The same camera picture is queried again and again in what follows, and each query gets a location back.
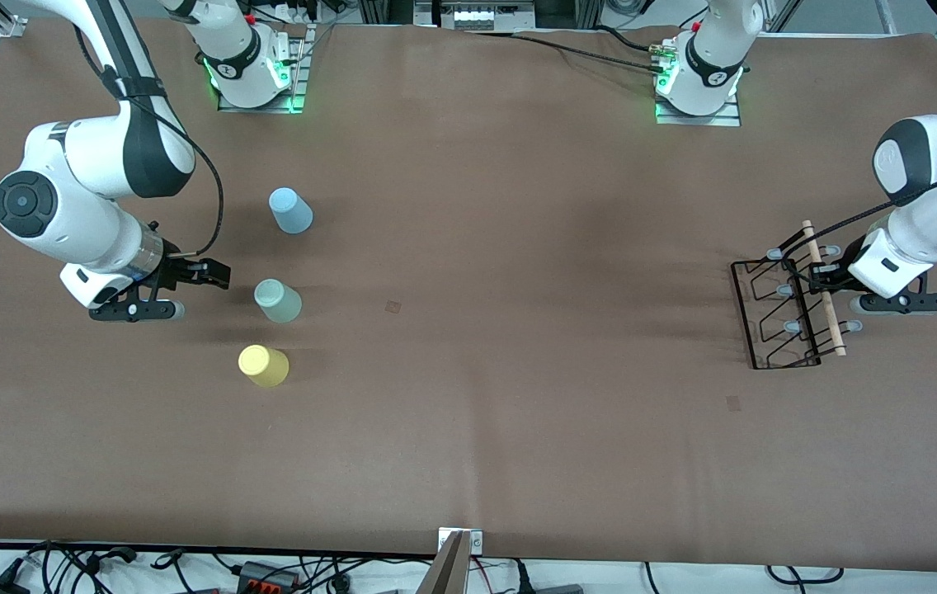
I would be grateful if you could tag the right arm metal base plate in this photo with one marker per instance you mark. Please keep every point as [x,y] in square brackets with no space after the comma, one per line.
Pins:
[229,107]

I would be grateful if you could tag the white power strip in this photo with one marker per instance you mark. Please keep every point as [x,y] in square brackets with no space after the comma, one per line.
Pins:
[287,12]

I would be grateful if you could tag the pale green plastic cup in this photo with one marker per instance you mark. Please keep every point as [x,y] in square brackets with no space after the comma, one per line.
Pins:
[277,301]

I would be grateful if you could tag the light blue plastic cup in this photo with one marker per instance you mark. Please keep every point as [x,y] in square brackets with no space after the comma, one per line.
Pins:
[291,213]

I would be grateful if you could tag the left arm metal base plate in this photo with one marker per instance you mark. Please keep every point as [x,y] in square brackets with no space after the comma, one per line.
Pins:
[720,120]

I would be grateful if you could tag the yellow plastic cup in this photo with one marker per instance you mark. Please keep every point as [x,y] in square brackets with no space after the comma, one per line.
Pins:
[264,366]

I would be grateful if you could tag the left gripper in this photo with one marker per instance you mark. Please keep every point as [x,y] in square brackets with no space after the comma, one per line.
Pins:
[835,271]

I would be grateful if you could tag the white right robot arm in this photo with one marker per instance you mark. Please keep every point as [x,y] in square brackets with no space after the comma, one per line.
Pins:
[89,157]

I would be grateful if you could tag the black orange power adapter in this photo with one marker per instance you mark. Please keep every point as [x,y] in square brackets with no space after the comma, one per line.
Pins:
[262,573]

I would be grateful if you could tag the grey camera mount beam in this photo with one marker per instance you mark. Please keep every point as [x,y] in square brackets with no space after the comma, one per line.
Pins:
[445,573]

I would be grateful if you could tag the small metal edge bracket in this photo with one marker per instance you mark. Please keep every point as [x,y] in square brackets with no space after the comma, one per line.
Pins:
[477,542]

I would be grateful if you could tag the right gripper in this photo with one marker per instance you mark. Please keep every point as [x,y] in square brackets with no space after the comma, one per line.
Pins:
[181,271]

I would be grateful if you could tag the grey connector box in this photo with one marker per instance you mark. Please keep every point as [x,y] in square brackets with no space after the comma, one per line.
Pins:
[477,16]

